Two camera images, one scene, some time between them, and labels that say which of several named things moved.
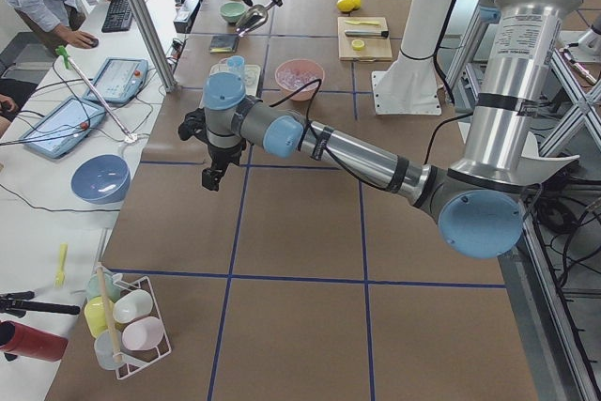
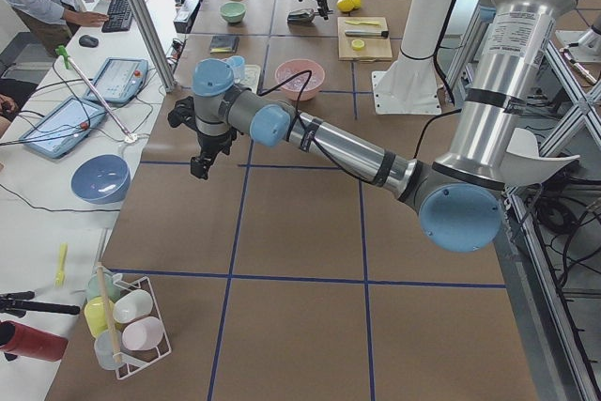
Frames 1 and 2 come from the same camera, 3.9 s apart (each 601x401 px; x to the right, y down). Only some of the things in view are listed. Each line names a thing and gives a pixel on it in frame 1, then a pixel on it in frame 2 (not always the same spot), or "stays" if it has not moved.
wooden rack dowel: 116,357 stays
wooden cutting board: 364,39 stays
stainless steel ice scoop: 253,18 to 302,15
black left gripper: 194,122 to 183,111
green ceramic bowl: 232,12 stays
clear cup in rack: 107,344 stays
